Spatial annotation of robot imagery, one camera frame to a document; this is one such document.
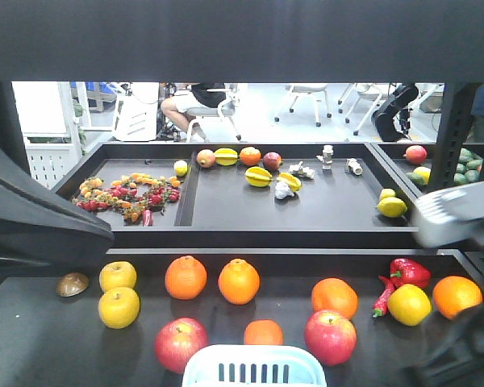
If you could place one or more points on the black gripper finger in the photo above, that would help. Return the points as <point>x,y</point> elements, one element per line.
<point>38,227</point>

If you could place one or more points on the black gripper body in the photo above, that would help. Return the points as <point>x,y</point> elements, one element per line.
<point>458,359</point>

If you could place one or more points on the light blue plastic basket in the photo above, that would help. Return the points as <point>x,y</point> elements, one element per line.
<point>253,365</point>

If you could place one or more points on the large orange far right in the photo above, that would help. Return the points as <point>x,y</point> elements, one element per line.
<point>453,294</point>

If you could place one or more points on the yellow apple right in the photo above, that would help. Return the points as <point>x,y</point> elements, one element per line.
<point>409,305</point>

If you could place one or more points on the yellow apple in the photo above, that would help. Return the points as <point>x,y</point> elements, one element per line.
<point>409,305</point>
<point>117,274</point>
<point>119,307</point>

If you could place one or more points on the brown mushroom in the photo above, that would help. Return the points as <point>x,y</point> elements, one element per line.
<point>72,284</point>

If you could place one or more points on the red chili pepper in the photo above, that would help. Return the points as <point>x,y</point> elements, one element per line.
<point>380,307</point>

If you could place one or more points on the red bell pepper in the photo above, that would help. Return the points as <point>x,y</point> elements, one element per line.
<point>404,271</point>

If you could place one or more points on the yellow apple back left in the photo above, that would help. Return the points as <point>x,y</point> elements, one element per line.
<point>117,274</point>

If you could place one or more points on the pile of strawberries and tomatoes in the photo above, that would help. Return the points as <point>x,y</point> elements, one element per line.
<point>136,197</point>

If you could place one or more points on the yellow apple front left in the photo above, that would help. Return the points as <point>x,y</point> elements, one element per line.
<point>119,307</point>

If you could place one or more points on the red apple front right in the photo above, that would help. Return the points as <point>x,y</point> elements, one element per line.
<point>330,337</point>

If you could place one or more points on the red apple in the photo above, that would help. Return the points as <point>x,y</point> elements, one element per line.
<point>177,341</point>
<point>330,337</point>

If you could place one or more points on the orange centre right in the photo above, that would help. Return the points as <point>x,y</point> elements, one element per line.
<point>336,295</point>

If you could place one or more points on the large yellow lemon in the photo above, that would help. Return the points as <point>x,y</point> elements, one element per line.
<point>392,207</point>

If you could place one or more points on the orange back left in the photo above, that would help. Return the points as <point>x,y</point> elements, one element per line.
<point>185,278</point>

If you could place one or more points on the red apple front left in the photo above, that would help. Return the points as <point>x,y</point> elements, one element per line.
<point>177,341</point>

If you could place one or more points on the yellow starfruit back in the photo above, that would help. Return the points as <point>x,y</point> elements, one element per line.
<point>226,156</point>

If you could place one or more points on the small orange front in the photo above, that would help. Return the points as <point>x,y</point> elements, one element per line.
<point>263,332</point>

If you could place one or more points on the orange back middle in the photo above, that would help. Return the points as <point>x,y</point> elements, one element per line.
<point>239,282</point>

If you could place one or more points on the seated person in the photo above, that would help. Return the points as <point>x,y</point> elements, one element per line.
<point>191,96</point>

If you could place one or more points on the yellow starfruit middle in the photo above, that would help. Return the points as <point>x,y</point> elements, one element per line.
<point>258,177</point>

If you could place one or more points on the yellow starfruit small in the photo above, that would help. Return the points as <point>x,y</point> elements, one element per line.
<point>292,181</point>

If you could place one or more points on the white garlic bulb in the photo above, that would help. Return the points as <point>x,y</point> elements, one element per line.
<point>283,190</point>

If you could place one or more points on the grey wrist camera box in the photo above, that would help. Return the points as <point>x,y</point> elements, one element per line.
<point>450,215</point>

